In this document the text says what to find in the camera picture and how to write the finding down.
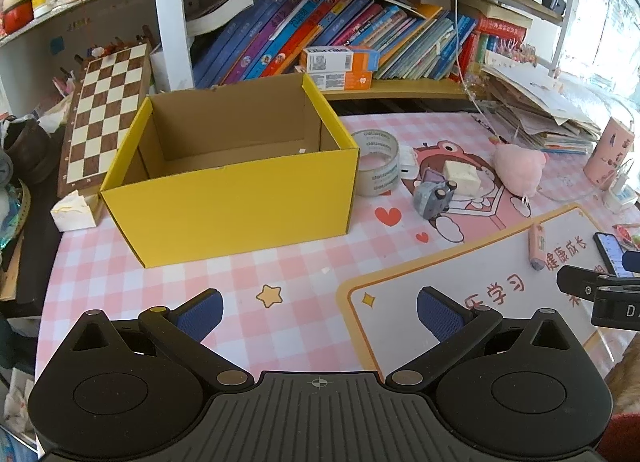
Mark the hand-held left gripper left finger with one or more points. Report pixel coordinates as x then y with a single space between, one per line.
202 314

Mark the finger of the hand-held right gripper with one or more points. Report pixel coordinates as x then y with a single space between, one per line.
632 262
580 281

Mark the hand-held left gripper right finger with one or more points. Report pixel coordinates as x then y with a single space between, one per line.
440 314

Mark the pink stick eraser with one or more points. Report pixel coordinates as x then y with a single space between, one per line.
536 246

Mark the yellow cardboard box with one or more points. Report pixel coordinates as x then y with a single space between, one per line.
225 202

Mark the small grey toy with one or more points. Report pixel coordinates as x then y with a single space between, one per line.
430 197

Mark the pink plush toy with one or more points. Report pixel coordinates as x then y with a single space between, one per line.
520 167

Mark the cream foam block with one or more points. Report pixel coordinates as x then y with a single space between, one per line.
462 177

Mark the white charger plug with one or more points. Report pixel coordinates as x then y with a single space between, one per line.
407 162

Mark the clear tape roll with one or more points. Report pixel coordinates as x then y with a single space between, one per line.
375 142

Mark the black smartphone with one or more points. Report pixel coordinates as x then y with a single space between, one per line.
610 252

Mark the small white plastic cup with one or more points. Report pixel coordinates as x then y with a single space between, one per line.
620 197

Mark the pink checkered desk mat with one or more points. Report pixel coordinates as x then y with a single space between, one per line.
300 262

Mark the pink printed tumbler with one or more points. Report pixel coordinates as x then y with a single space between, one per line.
610 152

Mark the person's red clothing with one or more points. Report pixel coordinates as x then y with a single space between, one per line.
622 439

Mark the stack of papers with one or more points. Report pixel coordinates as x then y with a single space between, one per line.
540 102

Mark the black patterned pencil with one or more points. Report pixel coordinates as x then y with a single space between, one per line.
484 125

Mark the wooden chessboard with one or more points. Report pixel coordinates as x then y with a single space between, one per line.
105 112

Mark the wooden bookshelf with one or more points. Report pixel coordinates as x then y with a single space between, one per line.
172 17

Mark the row of colourful books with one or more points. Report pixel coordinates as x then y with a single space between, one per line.
325 37

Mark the thick black paperback book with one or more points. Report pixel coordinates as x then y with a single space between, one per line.
220 10

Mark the red white doll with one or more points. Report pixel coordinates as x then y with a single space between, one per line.
17 12

